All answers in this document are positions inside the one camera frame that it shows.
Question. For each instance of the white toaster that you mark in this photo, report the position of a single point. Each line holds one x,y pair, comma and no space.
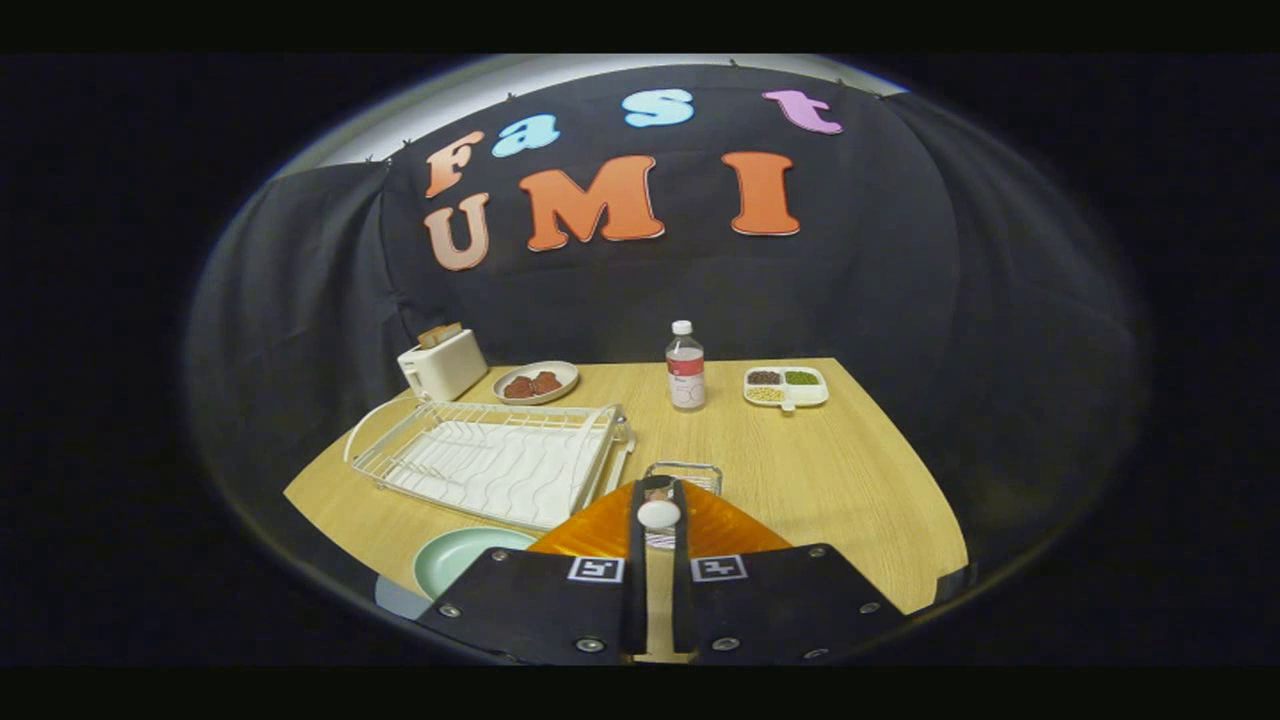
445,370

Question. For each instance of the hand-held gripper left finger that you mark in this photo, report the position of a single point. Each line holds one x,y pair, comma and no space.
637,600

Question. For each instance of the pale green plate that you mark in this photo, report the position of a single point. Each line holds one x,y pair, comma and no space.
455,555

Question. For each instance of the red meat piece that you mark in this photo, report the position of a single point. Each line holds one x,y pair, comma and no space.
518,388
547,382

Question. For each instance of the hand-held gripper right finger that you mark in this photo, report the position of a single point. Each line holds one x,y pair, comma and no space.
682,600

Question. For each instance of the white divided condiment dish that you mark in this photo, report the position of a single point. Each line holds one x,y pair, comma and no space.
785,395

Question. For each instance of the beige plate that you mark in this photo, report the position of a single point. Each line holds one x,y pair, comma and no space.
560,370

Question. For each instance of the clear bottle red label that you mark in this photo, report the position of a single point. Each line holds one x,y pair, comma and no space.
686,375

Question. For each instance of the white spoon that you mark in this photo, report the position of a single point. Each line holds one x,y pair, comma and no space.
658,514

